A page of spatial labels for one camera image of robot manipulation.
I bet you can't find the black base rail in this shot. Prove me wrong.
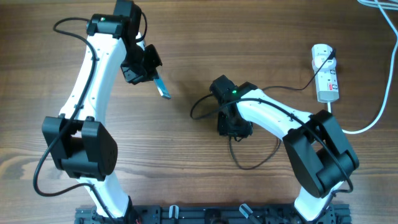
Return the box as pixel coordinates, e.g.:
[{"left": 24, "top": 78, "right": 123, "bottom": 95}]
[{"left": 74, "top": 204, "right": 352, "bottom": 224}]

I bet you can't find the white power strip cord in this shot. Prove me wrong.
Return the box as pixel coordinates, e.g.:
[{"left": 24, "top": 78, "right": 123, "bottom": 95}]
[{"left": 326, "top": 0, "right": 398, "bottom": 135}]

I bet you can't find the black USB-C charging cable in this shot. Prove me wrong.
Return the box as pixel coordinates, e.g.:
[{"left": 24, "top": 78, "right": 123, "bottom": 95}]
[{"left": 228, "top": 48, "right": 337, "bottom": 170}]

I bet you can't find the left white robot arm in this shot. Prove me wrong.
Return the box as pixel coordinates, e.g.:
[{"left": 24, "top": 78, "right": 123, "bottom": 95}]
[{"left": 42, "top": 1, "right": 170, "bottom": 223}]

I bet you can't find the white power strip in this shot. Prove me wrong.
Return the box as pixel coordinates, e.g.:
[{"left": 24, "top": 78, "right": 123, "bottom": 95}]
[{"left": 312, "top": 44, "right": 340, "bottom": 103}]

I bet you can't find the white USB charger plug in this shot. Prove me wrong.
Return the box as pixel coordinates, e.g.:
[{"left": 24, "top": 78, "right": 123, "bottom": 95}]
[{"left": 312, "top": 55, "right": 336, "bottom": 72}]

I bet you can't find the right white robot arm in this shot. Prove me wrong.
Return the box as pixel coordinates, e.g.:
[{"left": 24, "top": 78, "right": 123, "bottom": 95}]
[{"left": 210, "top": 75, "right": 359, "bottom": 222}]

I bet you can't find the blue Galaxy smartphone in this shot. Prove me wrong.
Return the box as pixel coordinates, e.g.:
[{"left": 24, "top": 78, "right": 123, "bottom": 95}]
[{"left": 154, "top": 73, "right": 171, "bottom": 100}]

